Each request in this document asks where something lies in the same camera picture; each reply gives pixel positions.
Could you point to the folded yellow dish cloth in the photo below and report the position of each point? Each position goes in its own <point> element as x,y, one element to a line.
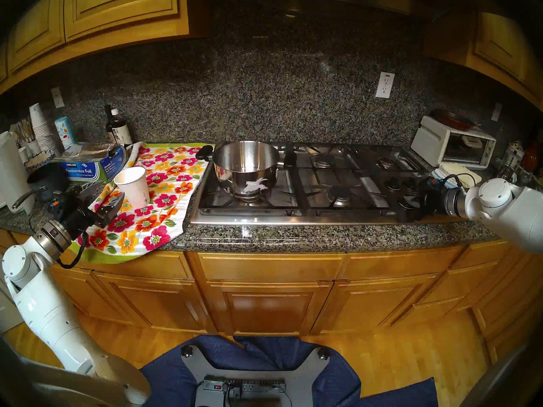
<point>462,171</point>

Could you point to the stainless steel pot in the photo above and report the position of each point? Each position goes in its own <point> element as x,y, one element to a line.
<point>246,156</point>

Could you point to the white appliance panel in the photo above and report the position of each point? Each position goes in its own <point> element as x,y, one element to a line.
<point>8,317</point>

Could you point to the tall white paper cup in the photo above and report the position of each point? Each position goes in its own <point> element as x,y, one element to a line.
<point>132,188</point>

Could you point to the stainless steel gas cooktop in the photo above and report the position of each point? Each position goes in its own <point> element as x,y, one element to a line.
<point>275,217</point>

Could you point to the red vase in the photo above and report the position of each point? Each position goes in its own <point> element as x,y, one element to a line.
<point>531,157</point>

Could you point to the wooden upper cabinet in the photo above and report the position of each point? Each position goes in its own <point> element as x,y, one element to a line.
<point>496,50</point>
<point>110,7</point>

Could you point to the blue patterned bowl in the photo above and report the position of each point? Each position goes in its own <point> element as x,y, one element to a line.
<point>40,161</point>

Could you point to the blue foodservice foil box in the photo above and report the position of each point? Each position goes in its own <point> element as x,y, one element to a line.
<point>85,168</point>

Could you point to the grey power strip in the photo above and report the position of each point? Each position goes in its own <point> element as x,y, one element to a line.
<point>258,385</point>

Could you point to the white ceramic jar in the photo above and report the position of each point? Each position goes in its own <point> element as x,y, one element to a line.
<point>513,154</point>

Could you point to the red-brown frying pan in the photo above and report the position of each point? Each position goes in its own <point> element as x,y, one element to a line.
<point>452,120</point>

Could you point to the narrow black stove grate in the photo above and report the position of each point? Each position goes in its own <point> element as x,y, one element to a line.
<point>392,171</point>

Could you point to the stack of white paper cups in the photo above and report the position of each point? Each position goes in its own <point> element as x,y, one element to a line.
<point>40,126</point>

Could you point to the black stove knob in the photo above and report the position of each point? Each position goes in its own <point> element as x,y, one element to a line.
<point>392,184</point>
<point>406,203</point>
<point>409,184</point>

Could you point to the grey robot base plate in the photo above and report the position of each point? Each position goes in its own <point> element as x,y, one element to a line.
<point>301,374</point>

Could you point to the white toaster oven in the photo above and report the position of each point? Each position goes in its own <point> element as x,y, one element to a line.
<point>428,141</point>

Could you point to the floral kitchen towel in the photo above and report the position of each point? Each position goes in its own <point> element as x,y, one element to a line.
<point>169,198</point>

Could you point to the colourful patterned paper cup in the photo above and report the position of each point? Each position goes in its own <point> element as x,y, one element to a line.
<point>64,132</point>

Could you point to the white wall power outlet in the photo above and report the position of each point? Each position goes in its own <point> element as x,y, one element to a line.
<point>385,85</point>

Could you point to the wide black stove grate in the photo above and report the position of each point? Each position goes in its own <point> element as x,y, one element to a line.
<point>322,207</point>
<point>233,207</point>

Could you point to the wooden lower cabinet run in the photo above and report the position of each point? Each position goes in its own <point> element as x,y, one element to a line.
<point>267,308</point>

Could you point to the dark bottle with white label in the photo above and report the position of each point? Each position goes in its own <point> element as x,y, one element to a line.
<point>121,132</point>

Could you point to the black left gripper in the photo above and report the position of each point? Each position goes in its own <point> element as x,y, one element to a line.
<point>74,215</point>

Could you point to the white paper towel roll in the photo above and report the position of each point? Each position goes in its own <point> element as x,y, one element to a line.
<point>12,173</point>

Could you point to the shiny metal kitchen tool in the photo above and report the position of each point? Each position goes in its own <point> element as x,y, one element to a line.
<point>509,173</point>

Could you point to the white wall switch plate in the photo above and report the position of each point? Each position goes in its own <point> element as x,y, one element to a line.
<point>57,97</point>
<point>496,112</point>

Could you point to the wooden utensils bundle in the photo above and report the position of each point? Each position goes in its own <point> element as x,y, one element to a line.
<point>24,130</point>

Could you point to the blue moving blanket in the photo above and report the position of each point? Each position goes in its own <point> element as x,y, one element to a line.
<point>169,380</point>

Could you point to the small black saucepan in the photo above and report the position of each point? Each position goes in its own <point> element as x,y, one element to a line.
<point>48,179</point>

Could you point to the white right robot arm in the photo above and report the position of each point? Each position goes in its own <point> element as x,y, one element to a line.
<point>509,207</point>

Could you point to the white utensil holder cup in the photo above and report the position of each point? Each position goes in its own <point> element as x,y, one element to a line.
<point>32,147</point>

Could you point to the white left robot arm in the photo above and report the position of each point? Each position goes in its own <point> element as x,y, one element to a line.
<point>42,308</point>

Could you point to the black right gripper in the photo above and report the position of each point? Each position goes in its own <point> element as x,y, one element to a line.
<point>432,198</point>

